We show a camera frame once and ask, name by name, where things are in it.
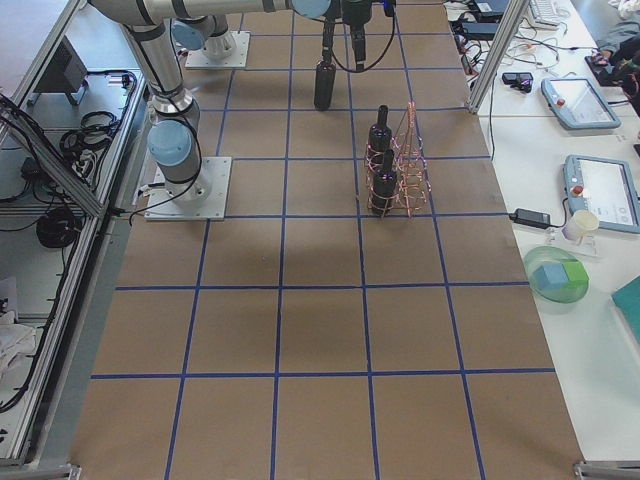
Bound blue teach pendant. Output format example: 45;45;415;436
540;77;621;130
563;155;639;234

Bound near blue teach pendant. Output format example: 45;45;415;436
563;155;639;234

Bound white paper cup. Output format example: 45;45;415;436
561;210;600;243

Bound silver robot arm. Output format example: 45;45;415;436
122;23;207;202
91;0;373;72

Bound copper wire wine basket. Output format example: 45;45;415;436
365;102;431;218

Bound dark wine bottle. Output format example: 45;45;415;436
314;60;336;111

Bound black power adapter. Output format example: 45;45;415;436
509;208;551;230

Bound dark bottle in basket right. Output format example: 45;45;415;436
367;105;392;171

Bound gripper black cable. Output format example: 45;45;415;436
329;0;399;74

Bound dark bottle in basket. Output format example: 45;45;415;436
367;105;392;171
371;149;397;217

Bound dark bottle in basket left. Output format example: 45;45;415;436
371;149;397;217

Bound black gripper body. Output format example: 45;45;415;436
341;0;372;28

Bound green bowl with cubes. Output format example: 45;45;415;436
523;246;590;304

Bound far blue teach pendant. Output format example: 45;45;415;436
540;77;621;130

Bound aluminium frame post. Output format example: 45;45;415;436
467;0;528;114

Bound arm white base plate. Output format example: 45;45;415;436
185;30;251;70
144;157;232;221

